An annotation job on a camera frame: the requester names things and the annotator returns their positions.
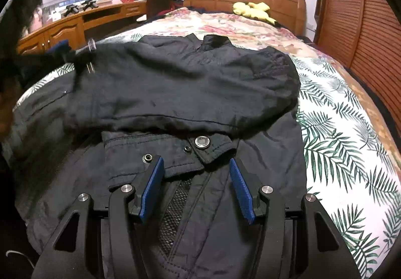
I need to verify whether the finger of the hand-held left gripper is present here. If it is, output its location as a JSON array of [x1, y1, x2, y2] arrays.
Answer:
[[72, 38, 97, 75], [44, 40, 72, 58]]

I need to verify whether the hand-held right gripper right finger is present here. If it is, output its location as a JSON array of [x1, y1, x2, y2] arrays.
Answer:
[[229, 157, 361, 279]]

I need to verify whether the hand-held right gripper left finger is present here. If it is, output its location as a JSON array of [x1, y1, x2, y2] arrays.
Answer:
[[31, 155, 165, 279]]

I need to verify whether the black jacket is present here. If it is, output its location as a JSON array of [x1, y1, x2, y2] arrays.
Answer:
[[9, 33, 309, 279]]

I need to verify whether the wooden desk cabinet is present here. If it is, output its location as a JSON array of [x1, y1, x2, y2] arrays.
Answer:
[[16, 0, 148, 55]]

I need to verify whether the pink bottle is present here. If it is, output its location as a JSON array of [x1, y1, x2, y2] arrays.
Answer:
[[31, 6, 43, 30]]

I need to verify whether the dark wooden chair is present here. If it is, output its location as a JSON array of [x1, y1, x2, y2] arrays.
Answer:
[[147, 0, 176, 19]]

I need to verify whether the floral leaf print quilt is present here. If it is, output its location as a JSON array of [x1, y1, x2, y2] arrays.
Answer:
[[19, 10, 401, 279]]

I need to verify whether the yellow plush toy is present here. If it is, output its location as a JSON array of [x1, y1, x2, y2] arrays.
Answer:
[[232, 2, 278, 24]]

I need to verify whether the wooden louvered wardrobe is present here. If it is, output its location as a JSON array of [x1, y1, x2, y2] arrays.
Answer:
[[313, 0, 401, 129]]

